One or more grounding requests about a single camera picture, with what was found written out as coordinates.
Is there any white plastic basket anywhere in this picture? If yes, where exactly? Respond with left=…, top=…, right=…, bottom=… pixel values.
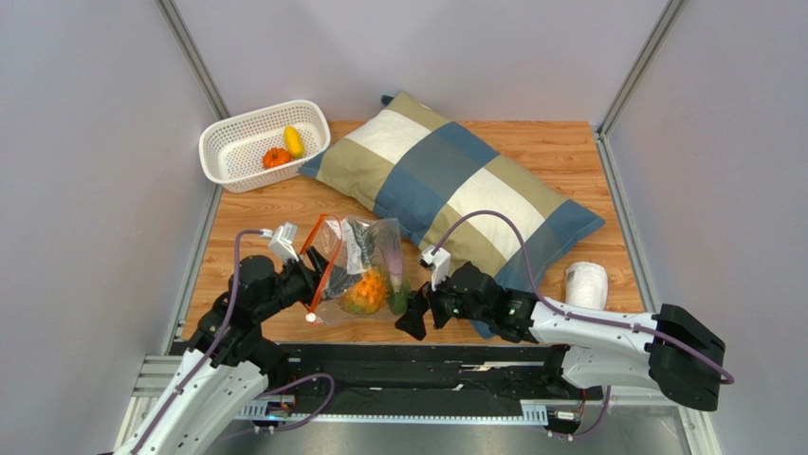
left=198, top=100, right=331, bottom=193

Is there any clear orange zip bag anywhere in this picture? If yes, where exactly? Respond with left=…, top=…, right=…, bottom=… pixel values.
left=303, top=214, right=412, bottom=325

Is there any fake mango green orange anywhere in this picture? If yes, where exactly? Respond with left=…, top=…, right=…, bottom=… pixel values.
left=382, top=243, right=411, bottom=316

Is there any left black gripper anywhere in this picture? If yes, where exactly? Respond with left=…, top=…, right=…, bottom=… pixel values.
left=254, top=245, right=361, bottom=321

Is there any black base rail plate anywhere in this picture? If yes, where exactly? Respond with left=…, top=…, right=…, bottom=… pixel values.
left=236, top=343, right=605, bottom=434

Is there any yellow fake corn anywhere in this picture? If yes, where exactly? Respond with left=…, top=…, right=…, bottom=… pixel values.
left=284, top=126, right=305, bottom=159

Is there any blue beige checked pillow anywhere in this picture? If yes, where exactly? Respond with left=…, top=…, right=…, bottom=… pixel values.
left=298, top=91, right=606, bottom=340

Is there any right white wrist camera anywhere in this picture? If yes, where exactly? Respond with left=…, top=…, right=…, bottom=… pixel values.
left=420, top=246, right=451, bottom=291

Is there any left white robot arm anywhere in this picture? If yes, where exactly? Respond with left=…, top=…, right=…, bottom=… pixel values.
left=117, top=246, right=331, bottom=454

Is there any orange fake pumpkin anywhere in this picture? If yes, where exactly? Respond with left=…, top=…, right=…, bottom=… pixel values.
left=262, top=147, right=295, bottom=170

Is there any fake pineapple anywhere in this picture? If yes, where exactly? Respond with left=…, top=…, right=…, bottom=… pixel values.
left=338, top=218, right=391, bottom=316

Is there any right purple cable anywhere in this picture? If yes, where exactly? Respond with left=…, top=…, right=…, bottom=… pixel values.
left=430, top=209, right=736, bottom=386

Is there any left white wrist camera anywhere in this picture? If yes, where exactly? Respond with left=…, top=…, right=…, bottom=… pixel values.
left=259, top=222, right=300, bottom=264

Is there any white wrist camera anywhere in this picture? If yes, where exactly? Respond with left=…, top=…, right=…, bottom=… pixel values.
left=420, top=246, right=451, bottom=291
left=259, top=222, right=300, bottom=264

